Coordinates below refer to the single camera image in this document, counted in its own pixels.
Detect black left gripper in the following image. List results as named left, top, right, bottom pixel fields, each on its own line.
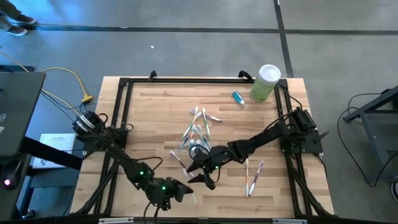
left=144, top=175, right=194, bottom=211

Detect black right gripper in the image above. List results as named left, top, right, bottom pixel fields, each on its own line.
left=185, top=144, right=240, bottom=191

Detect green disinfecting wipes canister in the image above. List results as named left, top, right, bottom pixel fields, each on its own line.
left=250, top=63, right=282, bottom=102

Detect white booklet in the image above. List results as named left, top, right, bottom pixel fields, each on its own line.
left=32, top=133, right=76, bottom=169

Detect black support beam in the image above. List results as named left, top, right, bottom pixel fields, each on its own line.
left=19, top=136, right=84, bottom=171

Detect black device with light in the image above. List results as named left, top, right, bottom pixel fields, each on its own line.
left=0, top=154, right=32, bottom=218

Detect grey metal stand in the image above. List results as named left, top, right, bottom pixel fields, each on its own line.
left=341, top=85, right=398, bottom=187

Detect black desk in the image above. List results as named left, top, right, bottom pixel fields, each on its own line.
left=0, top=70, right=47, bottom=158

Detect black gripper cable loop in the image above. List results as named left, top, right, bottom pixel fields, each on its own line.
left=188, top=143, right=212, bottom=162

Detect silver corner bracket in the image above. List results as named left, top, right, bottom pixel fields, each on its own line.
left=272, top=218, right=308, bottom=224
left=98, top=217, right=135, bottom=224

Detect black aluminium table frame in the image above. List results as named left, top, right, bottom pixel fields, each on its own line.
left=70, top=76, right=335, bottom=218

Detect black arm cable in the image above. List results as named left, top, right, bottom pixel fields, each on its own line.
left=281, top=81, right=304, bottom=110

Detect yellow cable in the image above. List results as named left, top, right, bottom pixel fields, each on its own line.
left=0, top=51, right=94, bottom=104

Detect black floor cable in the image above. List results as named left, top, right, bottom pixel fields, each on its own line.
left=337, top=107, right=398, bottom=187

